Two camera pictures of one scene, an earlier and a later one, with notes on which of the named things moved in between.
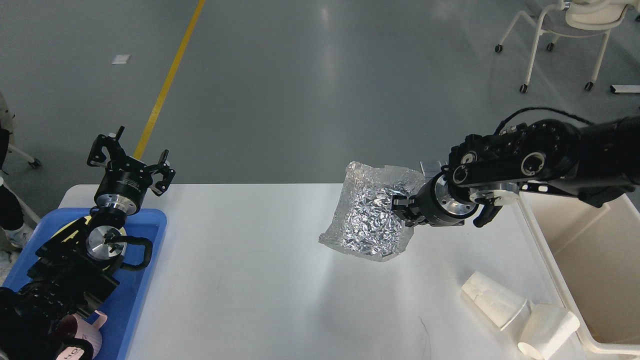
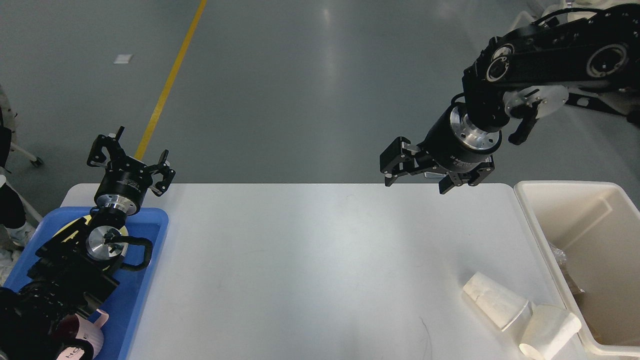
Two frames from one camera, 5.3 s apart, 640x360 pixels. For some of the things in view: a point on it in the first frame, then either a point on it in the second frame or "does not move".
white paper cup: [545, 326] does not move
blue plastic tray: [125, 306] does not move
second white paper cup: [495, 302] does not move
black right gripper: [435, 203] -> [455, 144]
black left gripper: [125, 183] does not move
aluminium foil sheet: [364, 224] -> [562, 258]
